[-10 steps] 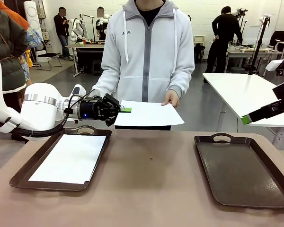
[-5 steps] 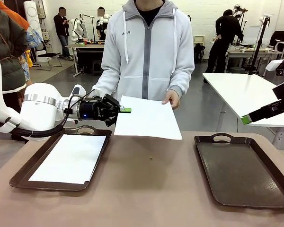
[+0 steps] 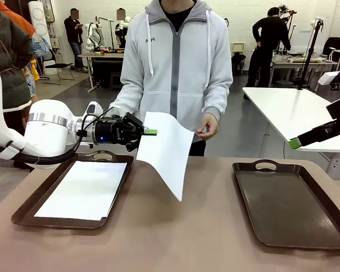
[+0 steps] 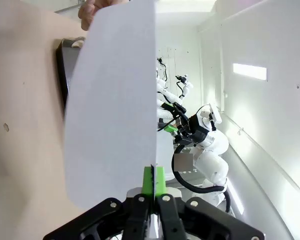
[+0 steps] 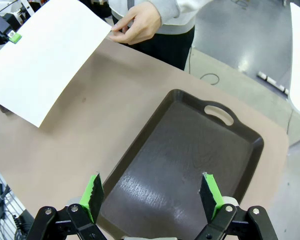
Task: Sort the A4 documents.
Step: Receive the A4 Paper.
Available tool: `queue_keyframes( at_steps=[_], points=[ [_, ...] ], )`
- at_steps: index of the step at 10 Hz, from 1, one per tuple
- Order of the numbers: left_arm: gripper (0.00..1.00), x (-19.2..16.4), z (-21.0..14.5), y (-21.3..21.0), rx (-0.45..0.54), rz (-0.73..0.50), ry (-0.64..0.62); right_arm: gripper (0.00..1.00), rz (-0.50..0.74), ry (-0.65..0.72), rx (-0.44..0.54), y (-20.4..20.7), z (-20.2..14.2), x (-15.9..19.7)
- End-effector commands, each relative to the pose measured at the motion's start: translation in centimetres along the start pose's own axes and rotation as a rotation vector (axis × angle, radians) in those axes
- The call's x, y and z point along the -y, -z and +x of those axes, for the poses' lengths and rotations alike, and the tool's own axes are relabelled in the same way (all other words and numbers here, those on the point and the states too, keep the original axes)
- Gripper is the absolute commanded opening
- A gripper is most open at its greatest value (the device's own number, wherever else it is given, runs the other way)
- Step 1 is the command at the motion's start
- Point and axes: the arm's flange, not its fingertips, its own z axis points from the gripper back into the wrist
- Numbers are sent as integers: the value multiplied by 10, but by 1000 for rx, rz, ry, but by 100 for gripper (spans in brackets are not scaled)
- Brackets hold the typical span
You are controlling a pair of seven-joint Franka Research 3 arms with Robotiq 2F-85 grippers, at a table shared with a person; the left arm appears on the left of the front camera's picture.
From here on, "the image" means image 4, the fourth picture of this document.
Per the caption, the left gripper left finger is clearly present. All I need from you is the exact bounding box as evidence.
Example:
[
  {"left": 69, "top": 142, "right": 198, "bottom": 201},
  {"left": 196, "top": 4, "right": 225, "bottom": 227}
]
[{"left": 42, "top": 166, "right": 155, "bottom": 240}]

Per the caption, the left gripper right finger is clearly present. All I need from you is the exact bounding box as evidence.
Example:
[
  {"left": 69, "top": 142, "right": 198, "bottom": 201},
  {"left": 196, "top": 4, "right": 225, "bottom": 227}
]
[{"left": 154, "top": 166, "right": 266, "bottom": 240}]

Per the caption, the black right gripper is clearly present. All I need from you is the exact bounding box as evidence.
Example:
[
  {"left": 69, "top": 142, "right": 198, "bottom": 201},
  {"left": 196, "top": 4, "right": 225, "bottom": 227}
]
[{"left": 163, "top": 114, "right": 211, "bottom": 143}]

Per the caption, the white A4 paper sheet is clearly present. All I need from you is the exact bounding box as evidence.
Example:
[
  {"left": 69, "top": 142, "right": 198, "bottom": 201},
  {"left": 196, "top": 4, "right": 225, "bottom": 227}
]
[{"left": 63, "top": 0, "right": 158, "bottom": 210}]

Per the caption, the person's right hand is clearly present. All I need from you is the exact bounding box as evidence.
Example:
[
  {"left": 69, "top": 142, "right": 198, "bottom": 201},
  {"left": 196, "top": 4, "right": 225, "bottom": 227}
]
[{"left": 78, "top": 0, "right": 130, "bottom": 32}]

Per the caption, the white rectangular ceiling light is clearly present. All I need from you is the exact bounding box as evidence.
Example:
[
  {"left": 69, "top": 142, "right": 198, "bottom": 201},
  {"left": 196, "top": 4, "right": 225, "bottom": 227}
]
[{"left": 232, "top": 63, "right": 268, "bottom": 81}]

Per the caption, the brown plastic serving tray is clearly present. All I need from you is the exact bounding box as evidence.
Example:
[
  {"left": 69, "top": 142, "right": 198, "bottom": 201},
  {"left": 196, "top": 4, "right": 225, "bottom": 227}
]
[{"left": 55, "top": 36, "right": 87, "bottom": 118}]

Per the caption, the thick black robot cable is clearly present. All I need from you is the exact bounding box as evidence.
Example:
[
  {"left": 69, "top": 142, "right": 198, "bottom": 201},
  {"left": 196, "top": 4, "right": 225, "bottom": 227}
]
[{"left": 173, "top": 144, "right": 231, "bottom": 213}]

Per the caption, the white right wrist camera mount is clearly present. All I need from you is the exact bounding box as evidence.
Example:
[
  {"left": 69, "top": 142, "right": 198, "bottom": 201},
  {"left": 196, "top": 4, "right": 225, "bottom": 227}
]
[{"left": 199, "top": 103, "right": 223, "bottom": 131}]

